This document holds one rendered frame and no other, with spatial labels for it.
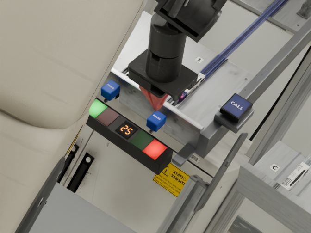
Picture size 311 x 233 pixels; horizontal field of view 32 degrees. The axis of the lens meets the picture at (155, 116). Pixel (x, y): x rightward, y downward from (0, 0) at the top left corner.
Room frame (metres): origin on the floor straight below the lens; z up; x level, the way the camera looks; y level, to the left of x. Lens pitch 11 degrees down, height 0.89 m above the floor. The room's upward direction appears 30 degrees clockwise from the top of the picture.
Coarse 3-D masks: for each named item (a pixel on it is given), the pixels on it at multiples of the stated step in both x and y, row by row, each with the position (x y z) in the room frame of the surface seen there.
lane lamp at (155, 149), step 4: (156, 140) 0.96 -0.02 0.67; (152, 144) 0.95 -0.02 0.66; (156, 144) 0.95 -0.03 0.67; (160, 144) 0.96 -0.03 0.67; (148, 148) 0.94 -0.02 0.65; (152, 148) 0.95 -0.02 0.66; (156, 148) 0.95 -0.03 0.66; (160, 148) 0.95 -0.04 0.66; (164, 148) 0.95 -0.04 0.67; (144, 152) 0.94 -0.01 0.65; (148, 152) 0.94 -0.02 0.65; (152, 152) 0.94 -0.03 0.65; (156, 152) 0.94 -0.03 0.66; (160, 152) 0.94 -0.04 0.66; (152, 156) 0.93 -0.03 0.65; (156, 156) 0.93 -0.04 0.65
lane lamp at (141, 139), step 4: (140, 132) 0.97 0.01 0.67; (144, 132) 0.97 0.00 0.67; (136, 136) 0.96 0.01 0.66; (140, 136) 0.96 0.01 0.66; (144, 136) 0.96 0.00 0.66; (148, 136) 0.96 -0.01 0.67; (132, 140) 0.95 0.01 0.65; (136, 140) 0.95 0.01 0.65; (140, 140) 0.95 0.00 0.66; (144, 140) 0.96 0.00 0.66; (148, 140) 0.96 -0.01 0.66; (132, 144) 0.95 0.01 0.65; (136, 144) 0.95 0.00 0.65; (140, 144) 0.95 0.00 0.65; (144, 144) 0.95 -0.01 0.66; (140, 148) 0.94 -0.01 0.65
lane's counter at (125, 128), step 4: (124, 124) 0.98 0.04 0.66; (128, 124) 0.98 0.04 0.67; (120, 128) 0.97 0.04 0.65; (124, 128) 0.97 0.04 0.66; (128, 128) 0.97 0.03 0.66; (132, 128) 0.97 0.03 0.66; (136, 128) 0.97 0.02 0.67; (120, 132) 0.96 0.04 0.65; (124, 132) 0.96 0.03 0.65; (128, 132) 0.96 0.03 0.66; (132, 132) 0.97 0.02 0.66; (124, 136) 0.96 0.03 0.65; (128, 136) 0.96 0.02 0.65
